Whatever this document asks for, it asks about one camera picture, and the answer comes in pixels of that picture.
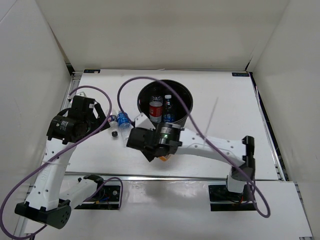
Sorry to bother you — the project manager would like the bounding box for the orange juice bottle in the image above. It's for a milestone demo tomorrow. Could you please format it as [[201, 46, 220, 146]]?
[[159, 154, 172, 162]]

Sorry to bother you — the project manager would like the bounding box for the small black cap bottle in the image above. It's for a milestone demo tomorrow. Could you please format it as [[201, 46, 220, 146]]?
[[107, 109, 119, 139]]

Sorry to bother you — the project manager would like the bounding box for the blue label bottle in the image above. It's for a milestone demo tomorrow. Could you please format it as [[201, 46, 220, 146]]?
[[163, 94, 175, 123], [117, 110, 133, 147]]

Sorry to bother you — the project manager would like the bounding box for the red cap clear bottle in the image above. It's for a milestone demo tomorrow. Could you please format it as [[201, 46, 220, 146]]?
[[149, 95, 163, 123]]

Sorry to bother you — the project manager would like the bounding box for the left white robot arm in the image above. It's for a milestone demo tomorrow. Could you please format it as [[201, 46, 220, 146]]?
[[14, 95, 109, 229]]

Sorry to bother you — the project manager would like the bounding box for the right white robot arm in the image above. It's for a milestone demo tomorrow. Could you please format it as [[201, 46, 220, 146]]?
[[126, 113, 256, 200]]

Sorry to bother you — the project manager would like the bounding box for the black plastic bin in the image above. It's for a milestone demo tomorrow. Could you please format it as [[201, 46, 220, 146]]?
[[137, 80, 193, 127]]

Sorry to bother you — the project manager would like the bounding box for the blue sticker left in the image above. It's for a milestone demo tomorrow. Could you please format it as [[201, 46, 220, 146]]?
[[83, 69, 101, 74]]

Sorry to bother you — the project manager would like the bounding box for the blue sticker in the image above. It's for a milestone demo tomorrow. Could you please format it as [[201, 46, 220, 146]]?
[[83, 69, 101, 74], [231, 72, 250, 77]]

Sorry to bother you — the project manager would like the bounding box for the blue sticker right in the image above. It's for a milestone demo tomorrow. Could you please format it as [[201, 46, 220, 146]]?
[[231, 72, 250, 77]]

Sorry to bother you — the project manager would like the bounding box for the left aluminium frame rail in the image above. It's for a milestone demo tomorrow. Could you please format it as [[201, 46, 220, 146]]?
[[53, 71, 82, 141]]

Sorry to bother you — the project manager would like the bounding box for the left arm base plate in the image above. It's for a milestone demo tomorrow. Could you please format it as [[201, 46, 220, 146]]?
[[75, 180, 122, 211]]

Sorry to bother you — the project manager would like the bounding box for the white cable tie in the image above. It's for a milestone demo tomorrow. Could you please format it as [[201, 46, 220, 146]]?
[[203, 96, 219, 145]]

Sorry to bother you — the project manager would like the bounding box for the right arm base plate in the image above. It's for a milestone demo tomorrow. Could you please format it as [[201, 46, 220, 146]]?
[[208, 184, 256, 212]]

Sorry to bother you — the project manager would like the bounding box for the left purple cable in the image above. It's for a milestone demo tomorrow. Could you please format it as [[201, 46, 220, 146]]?
[[0, 85, 125, 240]]

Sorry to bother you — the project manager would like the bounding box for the purple cable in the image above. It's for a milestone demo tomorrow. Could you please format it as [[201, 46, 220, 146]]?
[[117, 76, 272, 218], [0, 85, 125, 240]]

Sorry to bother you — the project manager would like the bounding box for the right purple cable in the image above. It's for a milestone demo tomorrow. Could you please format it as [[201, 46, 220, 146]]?
[[117, 76, 272, 218]]

